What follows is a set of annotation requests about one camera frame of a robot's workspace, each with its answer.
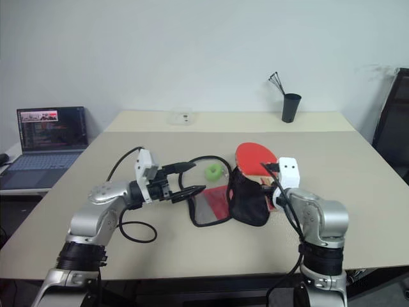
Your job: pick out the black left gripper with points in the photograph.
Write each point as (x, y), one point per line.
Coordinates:
(159, 188)

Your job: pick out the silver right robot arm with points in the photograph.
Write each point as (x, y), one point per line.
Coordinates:
(322, 217)

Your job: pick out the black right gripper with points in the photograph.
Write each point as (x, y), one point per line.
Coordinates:
(269, 188)

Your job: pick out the black plastic cup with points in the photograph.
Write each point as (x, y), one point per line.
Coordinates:
(290, 108)

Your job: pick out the red table tennis paddle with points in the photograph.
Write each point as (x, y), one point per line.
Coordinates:
(252, 156)

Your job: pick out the small black object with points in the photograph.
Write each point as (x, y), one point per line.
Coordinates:
(3, 159)

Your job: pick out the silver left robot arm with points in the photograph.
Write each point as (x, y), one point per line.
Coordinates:
(96, 217)

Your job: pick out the red black paddle case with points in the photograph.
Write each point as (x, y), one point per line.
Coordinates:
(247, 204)

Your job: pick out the black office chair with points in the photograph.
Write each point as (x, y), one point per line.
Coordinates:
(393, 128)

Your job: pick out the grey open laptop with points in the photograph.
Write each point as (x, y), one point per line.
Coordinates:
(48, 160)

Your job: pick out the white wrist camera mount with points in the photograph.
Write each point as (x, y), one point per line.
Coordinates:
(142, 163)
(289, 174)

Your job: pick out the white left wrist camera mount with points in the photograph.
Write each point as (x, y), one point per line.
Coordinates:
(142, 163)

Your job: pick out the black thin sticks bundle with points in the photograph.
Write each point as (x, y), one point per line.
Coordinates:
(277, 83)

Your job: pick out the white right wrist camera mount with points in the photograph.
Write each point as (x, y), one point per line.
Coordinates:
(289, 174)

